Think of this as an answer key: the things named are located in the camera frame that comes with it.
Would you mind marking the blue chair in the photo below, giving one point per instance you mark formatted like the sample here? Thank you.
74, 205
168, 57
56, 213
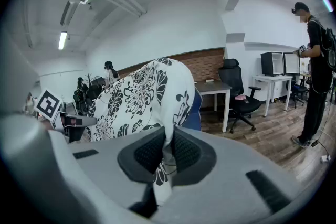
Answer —
195, 112

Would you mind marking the white table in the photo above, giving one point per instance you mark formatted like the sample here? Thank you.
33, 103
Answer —
273, 78

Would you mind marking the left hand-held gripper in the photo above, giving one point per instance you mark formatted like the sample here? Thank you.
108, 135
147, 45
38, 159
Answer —
48, 106

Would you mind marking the dark wooden table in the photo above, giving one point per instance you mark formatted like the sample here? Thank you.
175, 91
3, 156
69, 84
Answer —
212, 86

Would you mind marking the white power strip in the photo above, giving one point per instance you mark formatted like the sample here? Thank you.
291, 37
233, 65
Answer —
325, 159

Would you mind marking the small black office chair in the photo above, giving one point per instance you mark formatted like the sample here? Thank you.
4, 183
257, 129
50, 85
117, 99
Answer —
299, 90

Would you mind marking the pink cloth piece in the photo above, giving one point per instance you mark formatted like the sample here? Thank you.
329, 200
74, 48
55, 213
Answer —
240, 97

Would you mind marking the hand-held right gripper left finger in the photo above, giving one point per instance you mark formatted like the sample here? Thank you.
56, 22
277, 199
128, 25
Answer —
78, 186

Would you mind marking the black mini fridge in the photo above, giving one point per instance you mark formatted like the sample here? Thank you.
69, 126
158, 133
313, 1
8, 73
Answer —
271, 63

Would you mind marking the short ceiling light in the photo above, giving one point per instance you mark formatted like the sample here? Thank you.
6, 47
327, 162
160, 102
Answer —
62, 40
328, 4

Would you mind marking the white black floral cushion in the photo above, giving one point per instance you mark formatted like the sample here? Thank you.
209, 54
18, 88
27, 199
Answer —
147, 91

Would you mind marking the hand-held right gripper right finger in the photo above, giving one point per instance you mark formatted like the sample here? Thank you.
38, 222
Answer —
231, 191

